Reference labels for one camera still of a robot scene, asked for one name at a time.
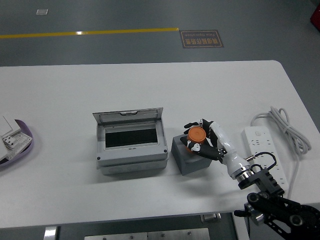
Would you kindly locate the orange cylinder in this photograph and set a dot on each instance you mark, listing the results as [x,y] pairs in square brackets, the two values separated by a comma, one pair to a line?
[197,135]

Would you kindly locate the white switch panel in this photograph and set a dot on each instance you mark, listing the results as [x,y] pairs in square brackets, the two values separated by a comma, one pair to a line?
[5,125]

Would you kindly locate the white table leg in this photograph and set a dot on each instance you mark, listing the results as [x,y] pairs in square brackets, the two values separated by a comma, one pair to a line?
[51,233]
[241,231]

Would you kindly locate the purple tray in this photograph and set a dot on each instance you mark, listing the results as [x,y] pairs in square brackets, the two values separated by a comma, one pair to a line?
[25,128]

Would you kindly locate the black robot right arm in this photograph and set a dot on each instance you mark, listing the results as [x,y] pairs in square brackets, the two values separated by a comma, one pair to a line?
[271,181]

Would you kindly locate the white power strip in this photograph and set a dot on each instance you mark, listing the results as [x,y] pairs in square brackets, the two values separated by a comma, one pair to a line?
[257,140]

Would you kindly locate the red object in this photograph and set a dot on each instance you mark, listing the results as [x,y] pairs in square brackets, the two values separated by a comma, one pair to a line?
[315,16]

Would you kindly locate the metal table bracket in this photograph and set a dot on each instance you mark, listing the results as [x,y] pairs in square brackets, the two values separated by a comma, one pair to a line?
[211,217]

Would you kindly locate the grey cube with round hole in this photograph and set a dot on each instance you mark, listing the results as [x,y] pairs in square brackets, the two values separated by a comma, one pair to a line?
[193,166]

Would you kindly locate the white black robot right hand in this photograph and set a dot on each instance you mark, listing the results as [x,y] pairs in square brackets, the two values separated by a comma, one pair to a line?
[226,142]

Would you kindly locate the grey electrical box with lid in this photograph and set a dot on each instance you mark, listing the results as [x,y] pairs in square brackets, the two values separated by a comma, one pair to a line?
[130,158]

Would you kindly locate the grey metal base plate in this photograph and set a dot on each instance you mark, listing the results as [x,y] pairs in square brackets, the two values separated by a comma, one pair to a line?
[147,235]

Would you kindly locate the white socket module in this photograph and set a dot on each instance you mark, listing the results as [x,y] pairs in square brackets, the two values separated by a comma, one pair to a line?
[10,142]

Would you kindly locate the small metal floor plate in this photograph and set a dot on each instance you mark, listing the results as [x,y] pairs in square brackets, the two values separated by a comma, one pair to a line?
[42,12]

